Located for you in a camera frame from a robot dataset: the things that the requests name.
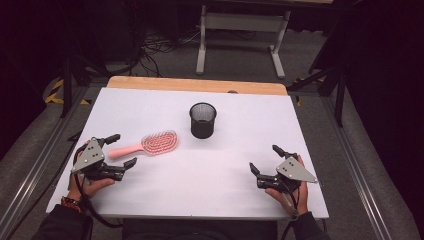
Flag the black metal stand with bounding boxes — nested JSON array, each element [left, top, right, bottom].
[[59, 54, 113, 120], [286, 61, 348, 129]]

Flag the white metal table frame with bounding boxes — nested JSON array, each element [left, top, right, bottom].
[[195, 4, 292, 80]]

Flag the aluminium floor rail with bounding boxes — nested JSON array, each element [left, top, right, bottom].
[[0, 85, 92, 236], [319, 95, 398, 240]]

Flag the left hand-held gripper cable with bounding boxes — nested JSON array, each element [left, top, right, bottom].
[[71, 146, 124, 230]]

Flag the person's lap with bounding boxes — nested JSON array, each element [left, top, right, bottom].
[[121, 218, 279, 240]]

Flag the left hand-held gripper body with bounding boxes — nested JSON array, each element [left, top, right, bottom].
[[70, 136, 127, 183]]

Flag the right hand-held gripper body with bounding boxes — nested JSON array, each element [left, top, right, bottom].
[[256, 151, 319, 195]]

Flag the black mesh pen cup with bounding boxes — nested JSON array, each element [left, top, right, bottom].
[[188, 102, 218, 140]]

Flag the person's right hand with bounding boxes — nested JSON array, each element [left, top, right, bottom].
[[265, 154, 310, 216]]

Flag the yellow and black hazard tape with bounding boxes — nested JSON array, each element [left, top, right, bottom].
[[44, 77, 92, 106]]

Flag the pink hairbrush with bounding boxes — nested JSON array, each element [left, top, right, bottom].
[[108, 129, 179, 160]]

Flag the hand-held gripper cable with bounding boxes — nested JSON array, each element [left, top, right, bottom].
[[281, 181, 301, 240], [71, 146, 124, 230]]

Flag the right hand-held gripper cable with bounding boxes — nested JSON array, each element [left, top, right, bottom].
[[281, 181, 301, 240]]

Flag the red and black bracelet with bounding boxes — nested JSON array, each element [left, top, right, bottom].
[[60, 195, 84, 214]]

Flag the white board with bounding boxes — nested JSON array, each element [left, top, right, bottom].
[[45, 87, 330, 220]]

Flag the person's left hand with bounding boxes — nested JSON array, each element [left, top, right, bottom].
[[67, 141, 116, 202]]

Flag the black floor cables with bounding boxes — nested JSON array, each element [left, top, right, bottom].
[[131, 26, 203, 78]]

